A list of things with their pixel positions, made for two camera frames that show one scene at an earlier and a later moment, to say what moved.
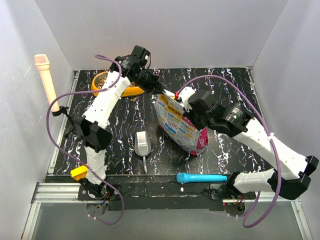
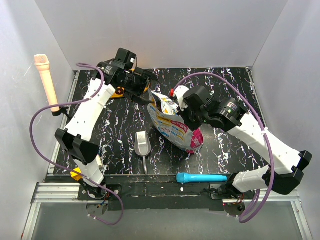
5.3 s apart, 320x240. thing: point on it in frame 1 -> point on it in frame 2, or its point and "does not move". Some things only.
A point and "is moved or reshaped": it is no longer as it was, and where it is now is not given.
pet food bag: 179,130 is moved or reshaped
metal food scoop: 142,146 does not move
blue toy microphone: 183,177 does not move
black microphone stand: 62,110 does not move
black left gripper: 154,86 -> 145,78
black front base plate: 156,193 does not move
